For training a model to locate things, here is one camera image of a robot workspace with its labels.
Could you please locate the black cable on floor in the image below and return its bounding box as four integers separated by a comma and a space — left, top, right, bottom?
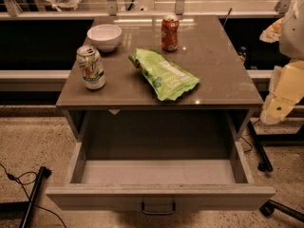
0, 162, 67, 228

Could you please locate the black drawer handle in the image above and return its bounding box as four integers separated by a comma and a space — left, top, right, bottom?
141, 202, 176, 216

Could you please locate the open grey top drawer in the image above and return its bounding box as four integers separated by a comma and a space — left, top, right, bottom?
46, 111, 276, 212

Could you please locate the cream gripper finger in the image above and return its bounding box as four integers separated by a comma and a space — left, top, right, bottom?
260, 106, 286, 124

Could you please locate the green white soda can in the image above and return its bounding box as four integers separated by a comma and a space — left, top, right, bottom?
76, 45, 105, 90

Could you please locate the black wheeled stand leg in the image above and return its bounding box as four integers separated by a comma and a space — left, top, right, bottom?
247, 122, 304, 172

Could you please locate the black caster leg right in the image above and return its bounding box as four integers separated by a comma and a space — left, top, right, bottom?
259, 199, 304, 222

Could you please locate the white ceramic bowl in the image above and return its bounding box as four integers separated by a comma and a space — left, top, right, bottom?
87, 24, 122, 52

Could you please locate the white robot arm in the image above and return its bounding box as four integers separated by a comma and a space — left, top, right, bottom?
259, 0, 304, 124

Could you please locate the green rice chip bag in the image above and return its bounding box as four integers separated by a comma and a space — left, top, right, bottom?
128, 48, 200, 102

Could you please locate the orange soda can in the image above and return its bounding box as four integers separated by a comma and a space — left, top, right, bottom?
161, 15, 180, 51

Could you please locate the grey cabinet with top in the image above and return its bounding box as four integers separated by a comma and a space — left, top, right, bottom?
57, 15, 262, 146

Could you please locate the black stand leg left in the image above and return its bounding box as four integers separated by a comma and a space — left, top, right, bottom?
0, 165, 53, 228

